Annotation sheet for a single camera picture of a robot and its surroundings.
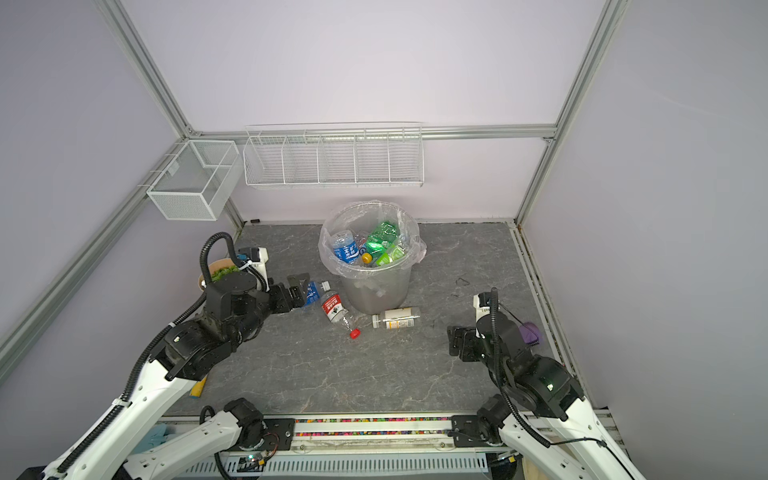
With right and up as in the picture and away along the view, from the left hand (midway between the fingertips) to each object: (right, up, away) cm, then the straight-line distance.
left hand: (292, 283), depth 68 cm
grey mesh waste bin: (+16, -6, +19) cm, 25 cm away
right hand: (+41, -12, +2) cm, 42 cm away
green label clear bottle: (+23, +6, +12) cm, 26 cm away
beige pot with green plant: (-33, +1, +26) cm, 42 cm away
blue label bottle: (+11, +8, +8) cm, 16 cm away
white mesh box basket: (-42, +30, +31) cm, 60 cm away
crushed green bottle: (+19, +10, +18) cm, 28 cm away
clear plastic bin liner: (+13, +18, +21) cm, 31 cm away
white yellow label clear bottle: (+24, -14, +24) cm, 36 cm away
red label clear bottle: (+5, -11, +22) cm, 26 cm away
